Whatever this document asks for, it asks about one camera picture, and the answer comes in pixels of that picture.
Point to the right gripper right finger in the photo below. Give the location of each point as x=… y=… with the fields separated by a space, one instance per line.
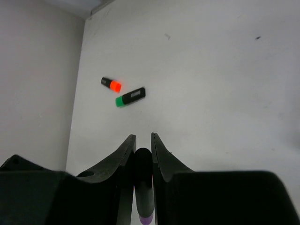
x=185 y=197

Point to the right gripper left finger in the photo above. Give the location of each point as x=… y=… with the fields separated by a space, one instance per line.
x=100 y=195

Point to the purple cap highlighter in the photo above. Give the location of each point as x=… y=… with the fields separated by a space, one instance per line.
x=143 y=184

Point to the green cap highlighter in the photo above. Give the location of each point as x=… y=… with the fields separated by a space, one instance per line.
x=130 y=97

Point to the orange cap highlighter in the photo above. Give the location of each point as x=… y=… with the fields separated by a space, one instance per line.
x=111 y=84

